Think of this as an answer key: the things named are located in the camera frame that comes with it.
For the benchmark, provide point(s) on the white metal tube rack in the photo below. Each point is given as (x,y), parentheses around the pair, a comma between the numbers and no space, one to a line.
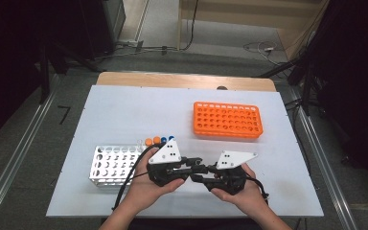
(115,164)

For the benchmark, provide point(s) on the metal floor rail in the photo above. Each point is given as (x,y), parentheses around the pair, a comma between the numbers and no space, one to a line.
(326,166)
(16,153)

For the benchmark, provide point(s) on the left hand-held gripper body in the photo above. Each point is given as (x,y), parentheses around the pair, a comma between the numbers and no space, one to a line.
(167,155)

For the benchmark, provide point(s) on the person's right hand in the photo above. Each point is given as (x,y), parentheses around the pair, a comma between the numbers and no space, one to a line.
(246,198)

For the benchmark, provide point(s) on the person's left hand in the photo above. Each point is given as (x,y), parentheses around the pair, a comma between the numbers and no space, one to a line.
(143,191)

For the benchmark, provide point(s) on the blue-capped test tube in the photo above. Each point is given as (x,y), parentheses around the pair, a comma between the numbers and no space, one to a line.
(163,139)
(171,138)

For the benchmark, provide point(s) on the dark grey cabinet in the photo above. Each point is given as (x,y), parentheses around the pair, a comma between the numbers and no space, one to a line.
(108,22)

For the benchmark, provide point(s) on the clear test tube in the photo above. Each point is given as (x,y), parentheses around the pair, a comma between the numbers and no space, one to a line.
(139,143)

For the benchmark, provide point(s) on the orange plastic tube rack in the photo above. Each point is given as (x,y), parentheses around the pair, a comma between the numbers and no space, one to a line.
(226,121)

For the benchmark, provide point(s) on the black curtain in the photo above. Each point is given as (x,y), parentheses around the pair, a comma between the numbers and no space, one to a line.
(357,80)
(9,48)

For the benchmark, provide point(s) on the black tripod stand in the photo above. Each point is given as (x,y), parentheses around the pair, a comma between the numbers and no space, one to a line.
(305,83)
(46,64)

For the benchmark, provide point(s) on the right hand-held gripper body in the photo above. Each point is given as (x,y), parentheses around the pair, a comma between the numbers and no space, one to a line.
(233,158)

